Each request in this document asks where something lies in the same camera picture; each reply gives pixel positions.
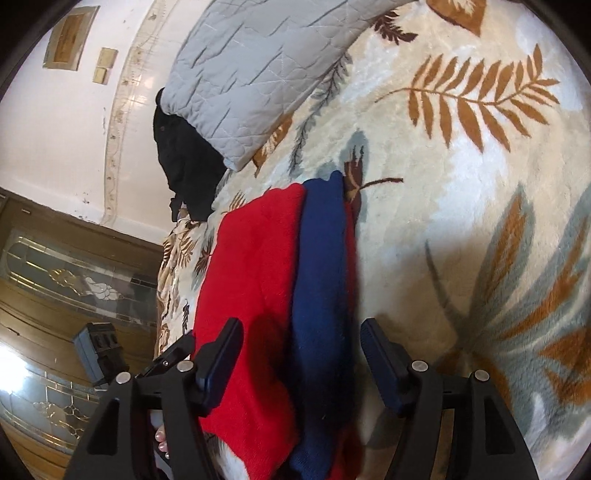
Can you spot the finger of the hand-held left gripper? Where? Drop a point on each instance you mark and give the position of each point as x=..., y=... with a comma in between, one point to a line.
x=178, y=350

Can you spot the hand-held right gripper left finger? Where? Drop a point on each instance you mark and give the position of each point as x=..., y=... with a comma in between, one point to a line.
x=221, y=364

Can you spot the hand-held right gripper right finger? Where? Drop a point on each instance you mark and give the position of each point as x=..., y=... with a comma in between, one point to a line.
x=385, y=369

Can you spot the red and blue knit sweater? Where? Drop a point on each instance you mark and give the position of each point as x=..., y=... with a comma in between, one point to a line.
x=258, y=277

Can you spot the black clothes pile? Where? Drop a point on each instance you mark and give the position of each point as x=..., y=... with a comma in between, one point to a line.
x=184, y=161

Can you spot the person's left hand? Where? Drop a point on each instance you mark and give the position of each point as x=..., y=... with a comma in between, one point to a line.
x=161, y=438

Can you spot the wooden wardrobe with glass doors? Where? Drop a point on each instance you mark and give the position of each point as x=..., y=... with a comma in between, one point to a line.
x=69, y=277

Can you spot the leaf print fleece blanket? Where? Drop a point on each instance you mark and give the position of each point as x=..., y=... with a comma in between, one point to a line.
x=461, y=207

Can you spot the grey quilted pillow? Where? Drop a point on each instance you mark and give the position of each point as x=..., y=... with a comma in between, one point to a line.
x=258, y=78

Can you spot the beige wall switch plate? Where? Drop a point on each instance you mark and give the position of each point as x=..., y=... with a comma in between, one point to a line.
x=100, y=75
x=107, y=58

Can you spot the framed wall panel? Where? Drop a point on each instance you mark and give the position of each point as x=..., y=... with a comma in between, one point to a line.
x=69, y=38

